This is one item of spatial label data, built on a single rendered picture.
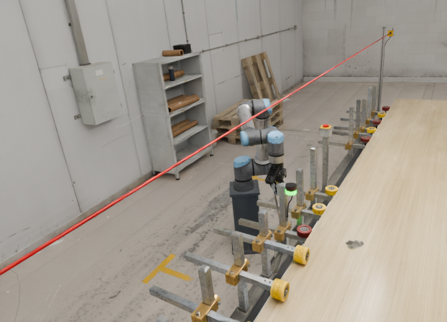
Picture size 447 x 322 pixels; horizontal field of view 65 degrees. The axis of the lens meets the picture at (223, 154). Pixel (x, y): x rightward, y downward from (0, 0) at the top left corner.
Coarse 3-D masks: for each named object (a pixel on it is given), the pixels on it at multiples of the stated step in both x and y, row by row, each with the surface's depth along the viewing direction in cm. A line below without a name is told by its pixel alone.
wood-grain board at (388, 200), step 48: (384, 144) 288; (432, 144) 278; (384, 192) 218; (432, 192) 213; (336, 240) 179; (384, 240) 176; (432, 240) 172; (336, 288) 150; (384, 288) 147; (432, 288) 145
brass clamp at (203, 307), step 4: (216, 296) 143; (216, 300) 141; (220, 300) 144; (200, 304) 140; (204, 304) 140; (212, 304) 139; (216, 304) 141; (196, 308) 138; (200, 308) 138; (204, 308) 138; (208, 308) 137; (212, 308) 139; (216, 308) 142; (200, 312) 136; (204, 312) 136; (208, 312) 137; (192, 316) 135; (200, 316) 134; (204, 316) 135; (192, 320) 136; (196, 320) 134; (200, 320) 133; (204, 320) 135
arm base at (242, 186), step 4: (236, 180) 300; (248, 180) 298; (252, 180) 303; (236, 184) 301; (240, 184) 299; (244, 184) 298; (248, 184) 299; (252, 184) 301; (236, 188) 301; (240, 188) 299; (244, 188) 298; (248, 188) 298; (252, 188) 301
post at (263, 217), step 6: (264, 210) 173; (258, 216) 174; (264, 216) 172; (264, 222) 174; (264, 228) 175; (264, 234) 177; (264, 252) 181; (264, 258) 183; (264, 264) 185; (270, 264) 187; (264, 270) 186; (270, 270) 188
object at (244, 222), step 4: (240, 220) 212; (244, 220) 212; (248, 220) 211; (240, 224) 213; (244, 224) 211; (248, 224) 209; (252, 224) 208; (256, 224) 207; (256, 228) 207; (272, 228) 201; (276, 228) 201; (272, 232) 202; (288, 232) 196; (292, 232) 196; (296, 232) 196; (288, 236) 196; (292, 236) 195; (296, 236) 193; (300, 240) 193; (304, 240) 191
